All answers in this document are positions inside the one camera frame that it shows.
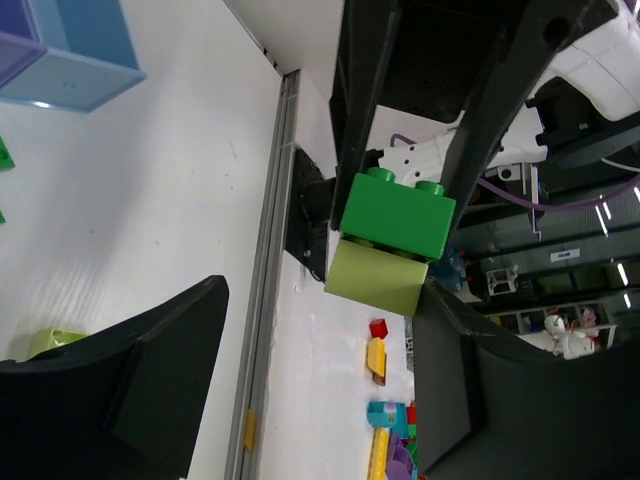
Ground green on yellow lego stack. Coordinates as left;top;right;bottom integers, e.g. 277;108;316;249
325;167;456;317

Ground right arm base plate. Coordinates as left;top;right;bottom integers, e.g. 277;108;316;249
285;148;335;283

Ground lime lego brick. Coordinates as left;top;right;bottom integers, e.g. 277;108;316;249
28;327;88;358

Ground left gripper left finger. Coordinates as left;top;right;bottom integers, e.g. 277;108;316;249
1;275;229;479

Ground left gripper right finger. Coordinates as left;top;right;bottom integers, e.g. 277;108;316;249
414;280;639;479

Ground yellow lego piece outside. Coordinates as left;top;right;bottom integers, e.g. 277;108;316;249
366;338;387;386

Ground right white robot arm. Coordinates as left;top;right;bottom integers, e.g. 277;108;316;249
330;1;639;229

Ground white robot figure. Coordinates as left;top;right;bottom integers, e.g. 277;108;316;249
544;315;596;360

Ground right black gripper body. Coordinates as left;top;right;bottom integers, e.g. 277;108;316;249
369;1;528;123

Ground light blue bin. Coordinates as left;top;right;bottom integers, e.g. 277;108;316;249
1;1;147;112

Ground front aluminium rail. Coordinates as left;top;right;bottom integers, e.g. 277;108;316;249
224;70;301;479

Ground yellow tape on rail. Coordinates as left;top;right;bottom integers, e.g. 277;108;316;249
243;409;257;452

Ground colourful lego pile outside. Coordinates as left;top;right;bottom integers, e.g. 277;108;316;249
366;401;421;480

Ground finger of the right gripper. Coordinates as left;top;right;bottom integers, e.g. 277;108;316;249
329;1;400;230
442;1;615;231

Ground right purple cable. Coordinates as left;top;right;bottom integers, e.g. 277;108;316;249
389;132;640;214

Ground red lego brick outside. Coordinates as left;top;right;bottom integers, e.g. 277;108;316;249
369;318;389;340

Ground green long lego plate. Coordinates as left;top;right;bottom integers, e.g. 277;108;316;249
0;137;15;172

